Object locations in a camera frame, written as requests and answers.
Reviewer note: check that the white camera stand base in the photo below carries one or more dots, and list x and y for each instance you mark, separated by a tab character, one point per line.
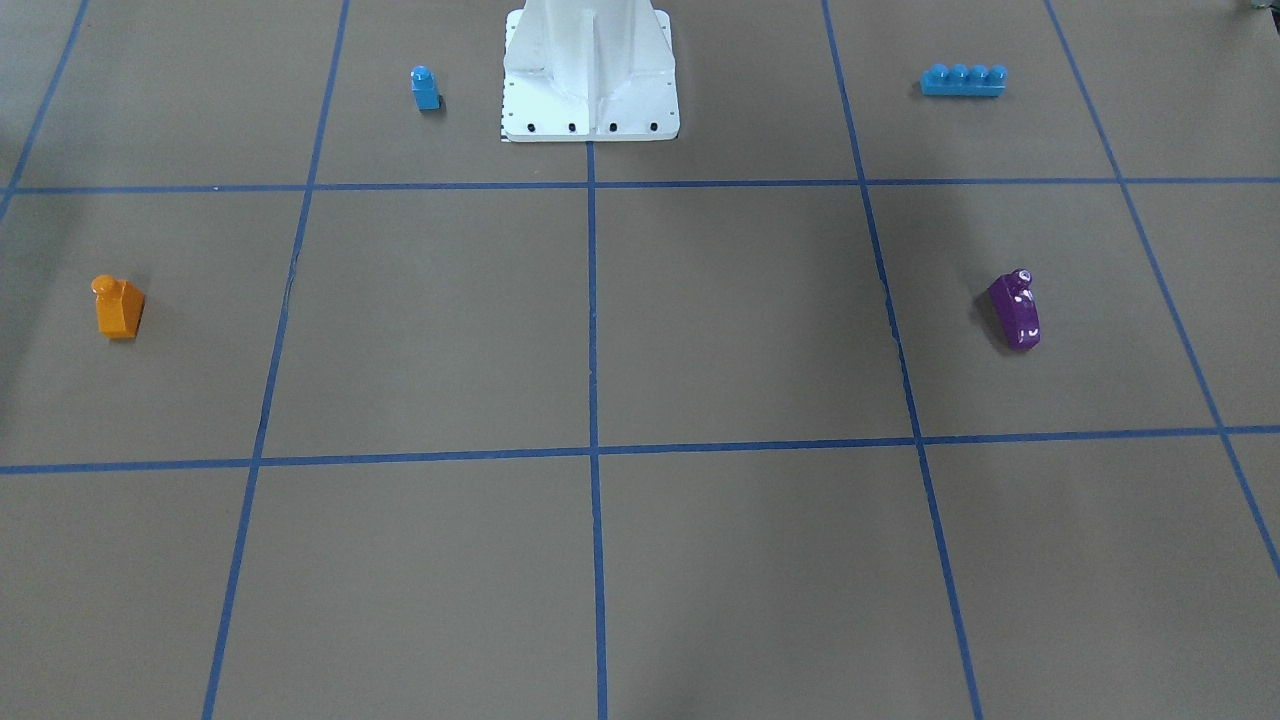
589	71

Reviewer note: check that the small blue block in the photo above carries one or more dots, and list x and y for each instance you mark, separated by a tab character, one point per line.
423	88

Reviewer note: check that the orange trapezoid block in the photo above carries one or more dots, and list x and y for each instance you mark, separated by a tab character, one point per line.
119	306

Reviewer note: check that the long blue four-stud brick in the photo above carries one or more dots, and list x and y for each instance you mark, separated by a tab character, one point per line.
960	80

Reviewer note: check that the purple trapezoid block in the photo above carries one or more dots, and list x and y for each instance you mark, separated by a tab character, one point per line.
1012	297

